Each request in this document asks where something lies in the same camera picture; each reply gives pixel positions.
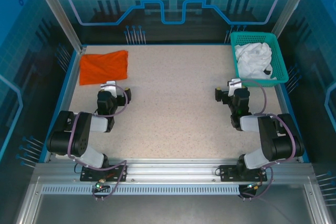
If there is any orange t-shirt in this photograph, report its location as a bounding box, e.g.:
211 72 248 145
79 50 129 86

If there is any white t-shirt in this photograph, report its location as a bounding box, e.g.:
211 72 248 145
234 42 278 80

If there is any teal plastic basket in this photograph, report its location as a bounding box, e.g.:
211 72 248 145
230 31 289 88

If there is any connector with green light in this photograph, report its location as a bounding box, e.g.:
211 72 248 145
245 182 264 191
94 178 111 191

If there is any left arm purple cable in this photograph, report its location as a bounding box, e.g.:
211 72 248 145
67 84 129 201

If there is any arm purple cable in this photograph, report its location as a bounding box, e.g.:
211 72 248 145
240 79 300 201
67 84 129 201

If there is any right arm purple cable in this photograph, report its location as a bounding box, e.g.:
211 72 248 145
240 79 300 201

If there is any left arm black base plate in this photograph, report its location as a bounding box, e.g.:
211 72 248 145
80 164 128 182

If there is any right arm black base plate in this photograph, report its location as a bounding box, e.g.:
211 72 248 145
219 165 268 182

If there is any aluminium cross rail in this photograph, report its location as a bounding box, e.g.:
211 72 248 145
34 157 316 183

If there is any slotted white cable duct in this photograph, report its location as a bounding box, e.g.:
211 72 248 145
41 184 241 196

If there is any aluminium frame post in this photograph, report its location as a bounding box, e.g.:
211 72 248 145
271 0 317 38
29 0 87 54

